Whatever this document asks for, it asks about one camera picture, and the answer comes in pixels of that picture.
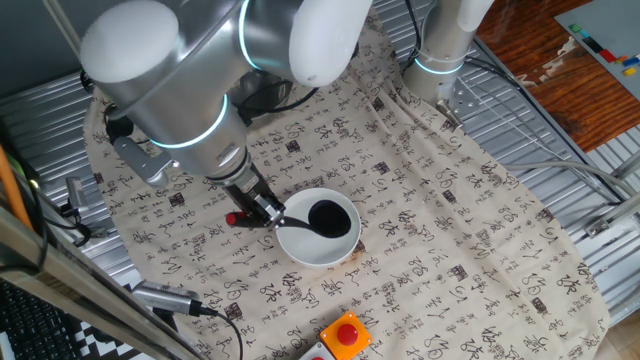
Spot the black keyboard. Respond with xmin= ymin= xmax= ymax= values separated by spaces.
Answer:
xmin=0 ymin=279 xmax=84 ymax=360

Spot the brown wooden desk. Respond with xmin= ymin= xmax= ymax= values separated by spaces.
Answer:
xmin=474 ymin=0 xmax=640 ymax=154

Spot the black white marker board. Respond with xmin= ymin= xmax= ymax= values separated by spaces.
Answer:
xmin=0 ymin=269 xmax=151 ymax=360

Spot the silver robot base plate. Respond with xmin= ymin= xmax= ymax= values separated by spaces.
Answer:
xmin=434 ymin=74 xmax=481 ymax=134

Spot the orange pole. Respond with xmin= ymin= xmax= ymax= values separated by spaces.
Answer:
xmin=0 ymin=144 xmax=34 ymax=231

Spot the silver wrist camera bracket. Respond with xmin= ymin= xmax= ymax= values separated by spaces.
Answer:
xmin=112 ymin=134 xmax=182 ymax=189

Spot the white round bowl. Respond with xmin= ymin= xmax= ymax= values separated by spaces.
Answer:
xmin=274 ymin=187 xmax=362 ymax=268

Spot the orange emergency stop button box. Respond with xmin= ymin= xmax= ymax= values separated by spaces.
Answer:
xmin=319 ymin=309 xmax=374 ymax=360

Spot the white box with red button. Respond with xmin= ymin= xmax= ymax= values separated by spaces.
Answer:
xmin=298 ymin=341 xmax=337 ymax=360

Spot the aluminium profile rail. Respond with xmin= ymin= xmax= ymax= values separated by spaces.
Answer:
xmin=583 ymin=192 xmax=640 ymax=239
xmin=608 ymin=149 xmax=640 ymax=182

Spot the black pole clamp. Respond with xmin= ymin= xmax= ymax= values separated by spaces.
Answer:
xmin=79 ymin=67 xmax=99 ymax=94

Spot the black camera cable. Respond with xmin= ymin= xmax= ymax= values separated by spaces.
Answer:
xmin=199 ymin=305 xmax=245 ymax=360

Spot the black arm base cable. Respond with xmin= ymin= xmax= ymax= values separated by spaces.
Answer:
xmin=402 ymin=0 xmax=424 ymax=69

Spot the aluminium frame bar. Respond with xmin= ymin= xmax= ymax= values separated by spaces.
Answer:
xmin=0 ymin=202 xmax=206 ymax=360

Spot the grey metal pole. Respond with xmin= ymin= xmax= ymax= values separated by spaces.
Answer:
xmin=40 ymin=0 xmax=89 ymax=56

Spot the beige calligraphy print cloth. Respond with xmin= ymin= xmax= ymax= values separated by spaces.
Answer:
xmin=82 ymin=0 xmax=612 ymax=360

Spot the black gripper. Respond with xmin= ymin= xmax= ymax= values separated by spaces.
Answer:
xmin=221 ymin=167 xmax=287 ymax=231

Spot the black ladle with red accents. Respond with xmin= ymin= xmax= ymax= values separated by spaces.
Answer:
xmin=224 ymin=198 xmax=353 ymax=239

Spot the small silver camera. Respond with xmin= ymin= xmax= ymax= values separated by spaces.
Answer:
xmin=65 ymin=177 xmax=90 ymax=217

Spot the grey board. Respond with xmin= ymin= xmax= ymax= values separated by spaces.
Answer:
xmin=553 ymin=0 xmax=640 ymax=101

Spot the large silver camera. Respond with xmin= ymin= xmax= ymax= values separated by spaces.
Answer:
xmin=130 ymin=279 xmax=204 ymax=317

